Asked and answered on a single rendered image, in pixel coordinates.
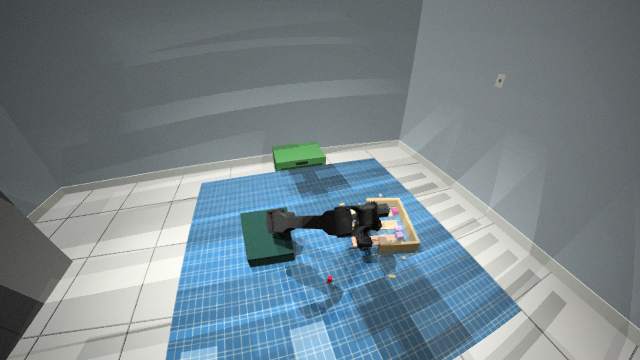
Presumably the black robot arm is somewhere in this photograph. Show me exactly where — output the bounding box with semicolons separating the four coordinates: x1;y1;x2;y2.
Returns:
266;202;391;238

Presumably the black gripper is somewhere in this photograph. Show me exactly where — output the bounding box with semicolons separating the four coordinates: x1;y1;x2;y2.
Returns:
352;214;373;248

